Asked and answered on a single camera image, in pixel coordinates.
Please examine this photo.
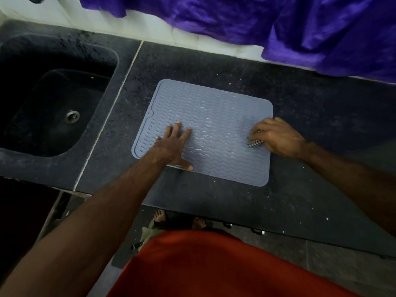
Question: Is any person's right hand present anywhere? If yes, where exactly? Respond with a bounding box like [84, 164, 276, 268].
[247, 116, 309, 159]

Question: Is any person's left hand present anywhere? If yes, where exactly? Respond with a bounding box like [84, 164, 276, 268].
[153, 121, 194, 172]

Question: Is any black white checkered cloth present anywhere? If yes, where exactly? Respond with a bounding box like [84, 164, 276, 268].
[247, 130, 265, 149]

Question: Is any grey ribbed silicone mat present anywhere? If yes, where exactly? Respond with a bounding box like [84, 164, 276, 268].
[131, 78, 274, 188]

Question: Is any person's left forearm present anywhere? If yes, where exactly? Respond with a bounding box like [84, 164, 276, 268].
[0, 151, 174, 297]

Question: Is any person's right forearm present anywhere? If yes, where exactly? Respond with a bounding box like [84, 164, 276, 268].
[298, 142, 396, 238]

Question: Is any person's red garment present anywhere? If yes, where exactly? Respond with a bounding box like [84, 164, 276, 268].
[106, 229, 361, 297]

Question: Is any olive green cloth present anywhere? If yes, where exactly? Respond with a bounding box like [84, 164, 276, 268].
[137, 220, 165, 252]

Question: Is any metal sink drain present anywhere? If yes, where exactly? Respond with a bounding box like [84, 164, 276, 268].
[64, 109, 81, 125]

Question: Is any purple cloth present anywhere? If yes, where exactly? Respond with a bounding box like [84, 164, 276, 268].
[78, 0, 396, 84]

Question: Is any black stone sink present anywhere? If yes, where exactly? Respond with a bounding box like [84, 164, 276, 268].
[0, 33, 120, 158]

